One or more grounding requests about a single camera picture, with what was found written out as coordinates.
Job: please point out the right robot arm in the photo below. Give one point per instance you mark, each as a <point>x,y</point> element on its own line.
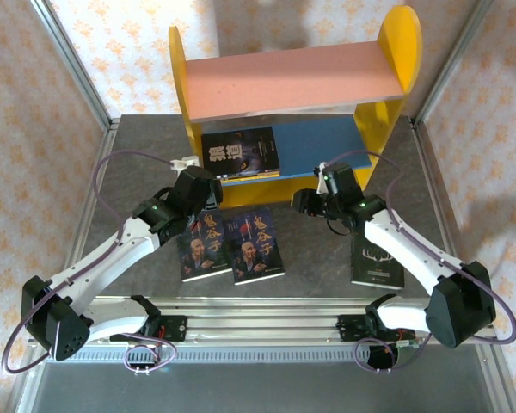
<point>404,254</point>

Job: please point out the yellow cartoon cover book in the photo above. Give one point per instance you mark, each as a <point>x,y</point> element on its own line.
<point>258,176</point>

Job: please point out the black wolf eyes book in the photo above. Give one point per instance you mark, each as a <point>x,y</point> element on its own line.
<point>241,150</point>

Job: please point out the aluminium mounting rails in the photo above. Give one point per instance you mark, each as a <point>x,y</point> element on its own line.
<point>262,322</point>

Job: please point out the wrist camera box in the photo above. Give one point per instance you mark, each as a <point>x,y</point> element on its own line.
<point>185,163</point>
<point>321,180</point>

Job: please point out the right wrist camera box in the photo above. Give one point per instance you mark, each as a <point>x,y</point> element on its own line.
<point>321,180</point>

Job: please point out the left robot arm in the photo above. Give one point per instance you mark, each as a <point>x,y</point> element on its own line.
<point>103,262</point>

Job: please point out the small green circuit board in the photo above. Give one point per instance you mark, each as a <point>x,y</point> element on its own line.
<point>408,344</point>

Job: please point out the aluminium table edge rail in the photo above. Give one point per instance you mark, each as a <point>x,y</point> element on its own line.
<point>426,150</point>
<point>105,137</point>

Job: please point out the yellow pink blue bookshelf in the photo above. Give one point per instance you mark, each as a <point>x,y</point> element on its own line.
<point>284,81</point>

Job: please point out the black antler cover book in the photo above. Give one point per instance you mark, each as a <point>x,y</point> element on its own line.
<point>370,266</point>

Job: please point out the aluminium frame post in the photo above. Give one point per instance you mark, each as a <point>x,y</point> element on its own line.
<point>451,64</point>
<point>77,64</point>

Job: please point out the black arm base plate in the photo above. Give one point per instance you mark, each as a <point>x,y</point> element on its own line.
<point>348,329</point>
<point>176,329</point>

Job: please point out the dark blue old-man cover book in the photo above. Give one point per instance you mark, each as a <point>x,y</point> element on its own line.
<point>206,254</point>
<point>258,249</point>

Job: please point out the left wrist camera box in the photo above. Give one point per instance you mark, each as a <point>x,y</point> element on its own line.
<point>185,163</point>

